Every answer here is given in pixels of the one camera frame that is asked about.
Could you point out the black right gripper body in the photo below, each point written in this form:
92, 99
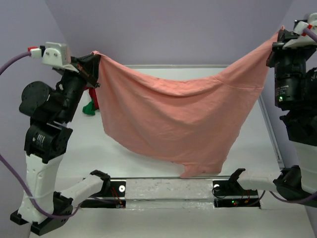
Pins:
289, 65

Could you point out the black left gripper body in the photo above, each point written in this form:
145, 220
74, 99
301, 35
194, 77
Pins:
74, 83

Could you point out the pink t shirt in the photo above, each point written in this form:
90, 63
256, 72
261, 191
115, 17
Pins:
193, 122

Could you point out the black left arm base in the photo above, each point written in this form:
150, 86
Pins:
113, 196

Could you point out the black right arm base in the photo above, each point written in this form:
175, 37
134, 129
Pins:
230, 195

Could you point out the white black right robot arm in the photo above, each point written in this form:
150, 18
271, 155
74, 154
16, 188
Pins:
296, 139

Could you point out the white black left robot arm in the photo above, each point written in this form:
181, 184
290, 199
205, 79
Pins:
49, 110

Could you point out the dark red t shirt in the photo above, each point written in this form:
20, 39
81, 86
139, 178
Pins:
93, 96

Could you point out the green t shirt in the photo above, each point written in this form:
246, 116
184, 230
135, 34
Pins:
89, 109

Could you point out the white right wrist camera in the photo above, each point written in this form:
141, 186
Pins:
305, 31

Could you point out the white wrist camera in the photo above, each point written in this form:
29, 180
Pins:
56, 55
305, 31

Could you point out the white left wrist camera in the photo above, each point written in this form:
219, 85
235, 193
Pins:
56, 55

